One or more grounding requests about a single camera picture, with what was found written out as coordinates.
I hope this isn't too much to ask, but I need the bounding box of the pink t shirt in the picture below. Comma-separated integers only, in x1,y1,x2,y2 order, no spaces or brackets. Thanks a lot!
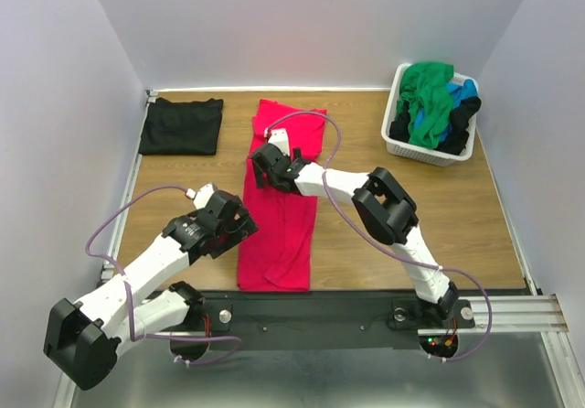
237,99,325,292

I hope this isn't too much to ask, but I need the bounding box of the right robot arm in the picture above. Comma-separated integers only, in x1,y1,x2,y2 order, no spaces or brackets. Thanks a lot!
250,143,459,326

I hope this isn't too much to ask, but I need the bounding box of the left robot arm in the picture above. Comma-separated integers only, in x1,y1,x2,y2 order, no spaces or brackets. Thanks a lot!
43,184,258,391

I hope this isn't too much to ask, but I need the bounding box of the folded black t shirt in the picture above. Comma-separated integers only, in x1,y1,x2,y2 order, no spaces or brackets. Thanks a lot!
138,98,224,156

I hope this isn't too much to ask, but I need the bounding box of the white plastic laundry basket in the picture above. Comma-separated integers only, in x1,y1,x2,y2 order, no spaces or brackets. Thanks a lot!
381,63,477,166

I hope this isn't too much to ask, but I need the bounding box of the green t shirt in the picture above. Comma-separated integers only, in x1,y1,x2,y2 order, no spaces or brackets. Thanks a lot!
396,61,454,149

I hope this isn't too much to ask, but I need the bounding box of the black t shirt in basket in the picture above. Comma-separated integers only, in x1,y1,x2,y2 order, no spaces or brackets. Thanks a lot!
388,96,482,156

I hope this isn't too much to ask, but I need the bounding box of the blue t shirt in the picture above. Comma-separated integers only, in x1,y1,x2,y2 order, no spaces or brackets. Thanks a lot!
414,79,478,128

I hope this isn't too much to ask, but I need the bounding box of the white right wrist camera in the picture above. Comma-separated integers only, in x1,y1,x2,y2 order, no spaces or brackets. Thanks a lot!
264,128,290,156

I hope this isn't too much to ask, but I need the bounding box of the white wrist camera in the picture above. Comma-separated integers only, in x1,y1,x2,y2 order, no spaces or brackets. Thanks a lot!
264,128,290,156
186,183,218,210

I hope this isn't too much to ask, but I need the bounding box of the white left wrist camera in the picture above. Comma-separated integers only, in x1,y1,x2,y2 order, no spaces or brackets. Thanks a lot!
186,183,218,210

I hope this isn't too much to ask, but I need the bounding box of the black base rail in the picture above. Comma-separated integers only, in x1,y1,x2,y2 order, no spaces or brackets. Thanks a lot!
178,290,474,350

